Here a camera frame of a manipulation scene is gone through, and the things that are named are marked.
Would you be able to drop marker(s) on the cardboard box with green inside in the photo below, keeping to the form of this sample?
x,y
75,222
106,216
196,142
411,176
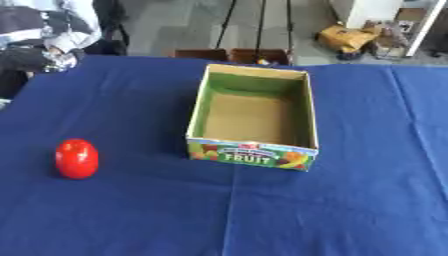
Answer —
x,y
252,116

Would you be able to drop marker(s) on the brown wooden chair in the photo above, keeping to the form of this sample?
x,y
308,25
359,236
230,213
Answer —
x,y
201,54
259,56

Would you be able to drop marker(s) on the black tripod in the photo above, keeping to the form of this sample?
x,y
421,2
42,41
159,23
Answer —
x,y
259,23

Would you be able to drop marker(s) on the red toy tomato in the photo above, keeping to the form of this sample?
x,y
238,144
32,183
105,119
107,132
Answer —
x,y
76,158

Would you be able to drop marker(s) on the yellow bag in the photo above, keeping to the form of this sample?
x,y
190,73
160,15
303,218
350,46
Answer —
x,y
347,38

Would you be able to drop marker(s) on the white cabinet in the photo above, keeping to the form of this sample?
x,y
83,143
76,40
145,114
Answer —
x,y
373,11

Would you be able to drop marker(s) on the person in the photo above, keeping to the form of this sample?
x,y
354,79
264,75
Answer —
x,y
41,33

